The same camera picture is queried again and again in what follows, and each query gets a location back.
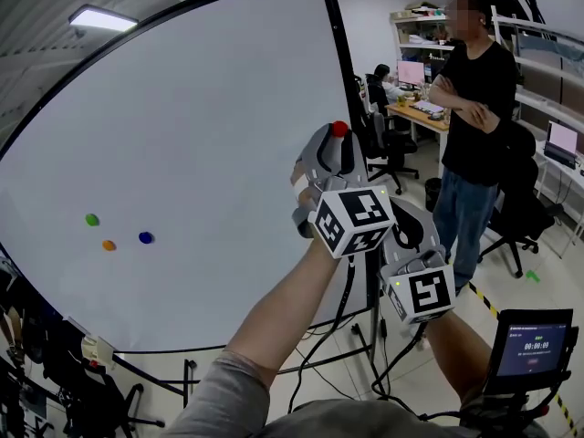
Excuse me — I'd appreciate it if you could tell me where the wooden office desk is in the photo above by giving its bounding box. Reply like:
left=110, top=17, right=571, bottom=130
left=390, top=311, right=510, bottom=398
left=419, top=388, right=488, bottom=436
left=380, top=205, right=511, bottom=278
left=385, top=97, right=454, bottom=180

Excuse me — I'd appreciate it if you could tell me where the black display mount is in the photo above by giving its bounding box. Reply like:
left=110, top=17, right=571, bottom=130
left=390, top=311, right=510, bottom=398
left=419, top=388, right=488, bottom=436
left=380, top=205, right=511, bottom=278
left=458, top=321, right=581, bottom=438

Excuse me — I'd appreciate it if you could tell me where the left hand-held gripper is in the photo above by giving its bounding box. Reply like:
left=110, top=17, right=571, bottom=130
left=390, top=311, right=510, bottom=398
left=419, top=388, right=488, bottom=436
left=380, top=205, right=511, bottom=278
left=291, top=122, right=396, bottom=260

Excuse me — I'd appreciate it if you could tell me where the pink screen laptop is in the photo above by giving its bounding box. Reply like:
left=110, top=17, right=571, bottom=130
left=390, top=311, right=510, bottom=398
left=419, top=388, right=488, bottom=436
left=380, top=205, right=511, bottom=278
left=542, top=120, right=580, bottom=171

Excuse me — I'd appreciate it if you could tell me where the beige plastic box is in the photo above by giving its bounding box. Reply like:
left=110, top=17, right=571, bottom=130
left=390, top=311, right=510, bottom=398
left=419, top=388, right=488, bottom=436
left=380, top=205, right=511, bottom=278
left=80, top=334, right=116, bottom=370

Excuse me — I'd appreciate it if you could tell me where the person's left hand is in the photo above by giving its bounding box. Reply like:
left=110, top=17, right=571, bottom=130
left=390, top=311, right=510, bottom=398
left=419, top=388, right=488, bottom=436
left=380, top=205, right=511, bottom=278
left=290, top=162, right=320, bottom=207

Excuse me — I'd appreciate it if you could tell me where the black trash bin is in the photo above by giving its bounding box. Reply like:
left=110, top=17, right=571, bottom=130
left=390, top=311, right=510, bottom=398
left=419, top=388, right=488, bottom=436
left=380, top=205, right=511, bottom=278
left=424, top=176, right=444, bottom=214

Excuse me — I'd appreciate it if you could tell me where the person's grey shirt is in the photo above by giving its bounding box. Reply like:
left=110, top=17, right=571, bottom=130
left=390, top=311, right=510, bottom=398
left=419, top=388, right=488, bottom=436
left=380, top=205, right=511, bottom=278
left=159, top=349, right=556, bottom=438

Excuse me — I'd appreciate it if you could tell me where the black office chair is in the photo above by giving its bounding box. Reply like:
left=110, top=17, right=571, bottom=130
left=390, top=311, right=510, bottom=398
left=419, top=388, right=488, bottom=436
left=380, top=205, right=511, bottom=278
left=476, top=120, right=557, bottom=280
left=39, top=326, right=166, bottom=433
left=363, top=109, right=421, bottom=196

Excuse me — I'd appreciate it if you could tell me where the white storage shelf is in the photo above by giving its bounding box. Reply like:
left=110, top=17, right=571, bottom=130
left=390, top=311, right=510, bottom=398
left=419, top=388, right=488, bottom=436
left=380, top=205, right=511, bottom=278
left=389, top=2, right=584, bottom=134

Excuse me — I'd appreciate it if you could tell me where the pink screen monitor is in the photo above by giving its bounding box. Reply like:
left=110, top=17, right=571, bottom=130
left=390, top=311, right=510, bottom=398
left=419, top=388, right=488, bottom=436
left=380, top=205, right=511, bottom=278
left=396, top=59, right=426, bottom=87

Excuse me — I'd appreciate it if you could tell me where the black whiteboard stand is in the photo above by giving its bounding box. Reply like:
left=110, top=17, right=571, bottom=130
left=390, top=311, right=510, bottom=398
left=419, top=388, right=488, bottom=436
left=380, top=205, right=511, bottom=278
left=111, top=262, right=385, bottom=411

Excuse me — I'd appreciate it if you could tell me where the white side table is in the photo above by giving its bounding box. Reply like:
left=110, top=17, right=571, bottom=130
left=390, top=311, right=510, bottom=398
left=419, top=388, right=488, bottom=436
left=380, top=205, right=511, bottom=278
left=532, top=139, right=584, bottom=248

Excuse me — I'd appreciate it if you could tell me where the black timer display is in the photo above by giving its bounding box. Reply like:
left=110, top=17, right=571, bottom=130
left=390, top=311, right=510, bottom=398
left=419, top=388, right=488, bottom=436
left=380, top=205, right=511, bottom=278
left=483, top=308, right=575, bottom=396

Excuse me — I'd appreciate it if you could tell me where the person's left forearm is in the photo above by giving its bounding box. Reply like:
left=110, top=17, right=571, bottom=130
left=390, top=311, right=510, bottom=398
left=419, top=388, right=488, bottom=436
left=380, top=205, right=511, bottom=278
left=222, top=238, right=342, bottom=396

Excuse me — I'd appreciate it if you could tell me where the dark computer monitor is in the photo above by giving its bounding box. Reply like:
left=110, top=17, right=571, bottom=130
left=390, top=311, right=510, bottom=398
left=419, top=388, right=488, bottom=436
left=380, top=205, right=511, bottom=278
left=423, top=57, right=451, bottom=85

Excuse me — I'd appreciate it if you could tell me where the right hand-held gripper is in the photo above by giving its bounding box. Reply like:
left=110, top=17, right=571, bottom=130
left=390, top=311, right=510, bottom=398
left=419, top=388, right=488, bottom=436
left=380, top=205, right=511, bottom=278
left=379, top=200, right=457, bottom=326

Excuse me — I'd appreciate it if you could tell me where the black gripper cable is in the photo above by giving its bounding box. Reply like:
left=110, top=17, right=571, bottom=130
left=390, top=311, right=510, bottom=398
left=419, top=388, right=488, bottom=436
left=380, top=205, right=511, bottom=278
left=287, top=253, right=358, bottom=414
left=370, top=321, right=460, bottom=422

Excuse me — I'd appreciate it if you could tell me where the ceiling light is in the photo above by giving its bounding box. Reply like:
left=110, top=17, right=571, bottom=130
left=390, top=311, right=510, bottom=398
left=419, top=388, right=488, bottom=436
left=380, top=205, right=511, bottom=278
left=68, top=4, right=140, bottom=34

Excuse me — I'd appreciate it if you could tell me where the white whiteboard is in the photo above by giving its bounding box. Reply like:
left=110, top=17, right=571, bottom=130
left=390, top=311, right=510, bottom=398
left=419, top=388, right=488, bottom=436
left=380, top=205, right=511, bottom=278
left=0, top=0, right=376, bottom=355

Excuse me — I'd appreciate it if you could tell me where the person's right forearm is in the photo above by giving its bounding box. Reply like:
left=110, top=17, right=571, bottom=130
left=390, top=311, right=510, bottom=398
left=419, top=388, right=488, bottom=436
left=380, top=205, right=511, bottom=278
left=420, top=310, right=493, bottom=408

